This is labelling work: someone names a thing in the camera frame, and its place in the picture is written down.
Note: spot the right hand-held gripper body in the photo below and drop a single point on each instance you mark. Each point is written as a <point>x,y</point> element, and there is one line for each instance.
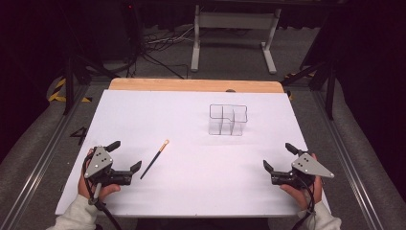
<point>308,166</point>

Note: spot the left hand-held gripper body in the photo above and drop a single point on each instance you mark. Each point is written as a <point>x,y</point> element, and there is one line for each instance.
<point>99,163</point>

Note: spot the clear acrylic organizer box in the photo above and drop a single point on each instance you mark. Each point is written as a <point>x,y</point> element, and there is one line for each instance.
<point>228,119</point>

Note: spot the person's left hand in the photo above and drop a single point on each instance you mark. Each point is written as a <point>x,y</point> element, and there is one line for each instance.
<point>108,190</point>

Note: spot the person's right hand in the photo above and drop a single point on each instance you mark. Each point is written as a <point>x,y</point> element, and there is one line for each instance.
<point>298,195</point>

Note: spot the white table mat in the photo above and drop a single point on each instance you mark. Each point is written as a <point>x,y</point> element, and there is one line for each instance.
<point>191,179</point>

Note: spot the black tripod stand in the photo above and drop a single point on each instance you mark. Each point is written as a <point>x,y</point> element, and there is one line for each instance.
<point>330,86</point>
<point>69,83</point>

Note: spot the yellow black hazard tape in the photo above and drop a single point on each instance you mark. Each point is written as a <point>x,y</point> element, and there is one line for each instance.
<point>59,94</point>

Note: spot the wooden table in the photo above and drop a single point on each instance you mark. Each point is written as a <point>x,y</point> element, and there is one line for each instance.
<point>191,85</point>

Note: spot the aluminium floor rail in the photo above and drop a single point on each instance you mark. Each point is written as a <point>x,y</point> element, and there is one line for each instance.
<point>349,159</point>
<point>38,166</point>

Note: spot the white metal stand frame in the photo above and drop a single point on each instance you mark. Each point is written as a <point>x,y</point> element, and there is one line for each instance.
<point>236,20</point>

